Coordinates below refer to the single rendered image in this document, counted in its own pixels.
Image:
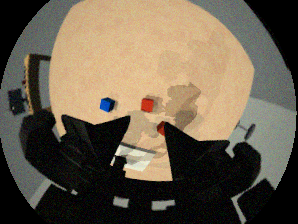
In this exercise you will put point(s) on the blue cube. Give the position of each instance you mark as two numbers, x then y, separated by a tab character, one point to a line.
107	104

